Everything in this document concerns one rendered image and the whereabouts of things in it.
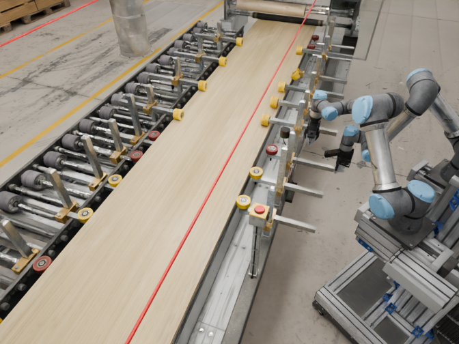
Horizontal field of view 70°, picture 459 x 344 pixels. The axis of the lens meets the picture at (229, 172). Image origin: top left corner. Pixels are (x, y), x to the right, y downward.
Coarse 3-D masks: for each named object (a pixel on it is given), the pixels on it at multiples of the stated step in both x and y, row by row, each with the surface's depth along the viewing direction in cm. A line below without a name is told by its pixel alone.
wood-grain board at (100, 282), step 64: (256, 64) 307; (192, 128) 234; (256, 128) 234; (128, 192) 189; (192, 192) 189; (64, 256) 159; (128, 256) 159; (192, 256) 159; (64, 320) 137; (128, 320) 137
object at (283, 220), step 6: (240, 210) 189; (246, 210) 188; (276, 216) 185; (276, 222) 185; (282, 222) 183; (288, 222) 182; (294, 222) 182; (300, 222) 182; (300, 228) 181; (306, 228) 180; (312, 228) 179
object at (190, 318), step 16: (304, 64) 354; (288, 96) 294; (272, 128) 249; (256, 160) 217; (224, 240) 181; (224, 256) 192; (208, 272) 164; (208, 288) 172; (192, 304) 149; (192, 320) 156; (176, 336) 137
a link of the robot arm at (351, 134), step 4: (348, 128) 187; (352, 128) 187; (356, 128) 187; (344, 132) 190; (348, 132) 187; (352, 132) 186; (356, 132) 187; (344, 136) 190; (348, 136) 188; (352, 136) 188; (356, 136) 188; (344, 140) 192; (348, 140) 190; (352, 140) 189; (356, 140) 189; (344, 144) 193; (348, 144) 192; (352, 144) 192
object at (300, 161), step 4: (268, 156) 221; (272, 156) 220; (276, 156) 219; (296, 160) 216; (300, 160) 215; (304, 160) 215; (308, 160) 215; (304, 164) 216; (308, 164) 215; (312, 164) 214; (316, 164) 213; (320, 164) 212; (324, 164) 212; (328, 164) 212; (316, 168) 214; (320, 168) 213; (324, 168) 212; (328, 168) 211; (332, 168) 210
